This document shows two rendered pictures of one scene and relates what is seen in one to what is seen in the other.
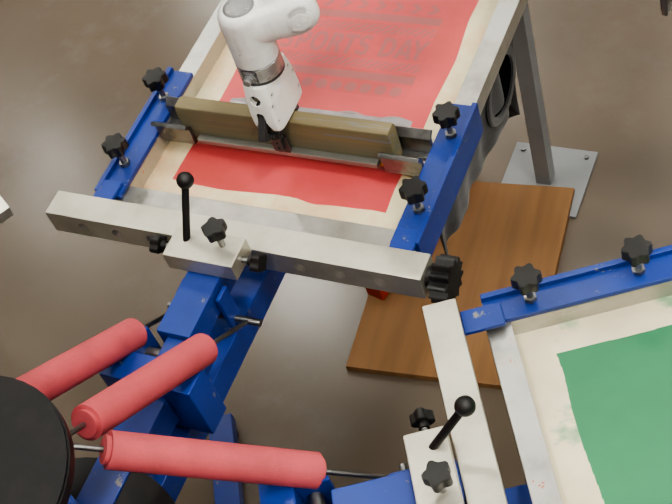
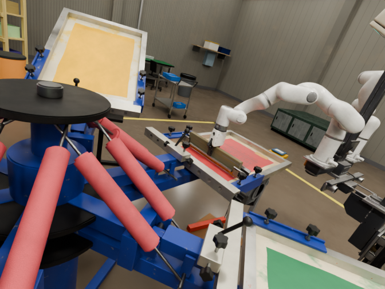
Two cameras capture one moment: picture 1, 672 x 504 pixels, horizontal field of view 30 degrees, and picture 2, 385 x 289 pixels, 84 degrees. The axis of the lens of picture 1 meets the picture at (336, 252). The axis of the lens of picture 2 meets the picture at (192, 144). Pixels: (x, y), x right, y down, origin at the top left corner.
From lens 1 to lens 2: 1.05 m
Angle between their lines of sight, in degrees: 27
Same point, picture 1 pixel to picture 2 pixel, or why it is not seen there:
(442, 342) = (234, 211)
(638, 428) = not seen: outside the picture
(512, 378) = (250, 241)
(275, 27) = (233, 116)
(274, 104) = (217, 137)
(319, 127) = (223, 152)
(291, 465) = (163, 203)
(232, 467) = (145, 184)
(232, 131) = (199, 144)
